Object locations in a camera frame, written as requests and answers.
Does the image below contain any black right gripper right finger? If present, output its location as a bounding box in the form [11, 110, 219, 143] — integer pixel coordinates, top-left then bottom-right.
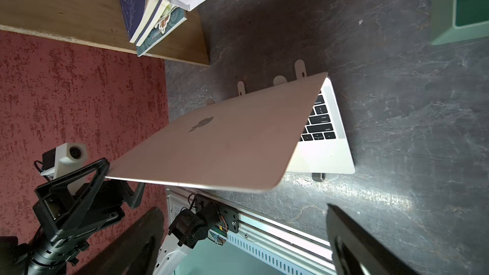
[326, 204, 417, 275]

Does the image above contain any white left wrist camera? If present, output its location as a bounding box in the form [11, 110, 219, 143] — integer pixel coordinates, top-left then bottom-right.
[40, 143, 88, 180]

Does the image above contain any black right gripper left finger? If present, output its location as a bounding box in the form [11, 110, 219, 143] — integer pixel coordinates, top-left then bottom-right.
[76, 207, 164, 275]

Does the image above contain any silver laptop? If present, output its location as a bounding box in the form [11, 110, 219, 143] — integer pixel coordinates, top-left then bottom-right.
[108, 73, 355, 192]

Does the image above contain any dark blue book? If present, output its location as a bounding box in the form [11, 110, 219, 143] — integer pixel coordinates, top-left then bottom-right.
[111, 0, 161, 44]

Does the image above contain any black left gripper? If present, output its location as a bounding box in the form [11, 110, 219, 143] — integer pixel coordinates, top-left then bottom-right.
[34, 158, 146, 237]

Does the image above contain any green mesh file organizer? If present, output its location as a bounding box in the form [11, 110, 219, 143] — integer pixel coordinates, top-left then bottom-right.
[431, 0, 488, 45]

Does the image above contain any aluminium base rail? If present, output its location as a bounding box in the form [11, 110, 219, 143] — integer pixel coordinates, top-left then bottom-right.
[167, 187, 336, 274]

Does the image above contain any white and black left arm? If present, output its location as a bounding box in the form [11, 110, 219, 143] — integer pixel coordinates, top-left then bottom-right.
[1, 158, 145, 274]

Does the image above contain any teal illustrated book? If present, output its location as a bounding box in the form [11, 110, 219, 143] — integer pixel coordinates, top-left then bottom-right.
[136, 4, 187, 57]

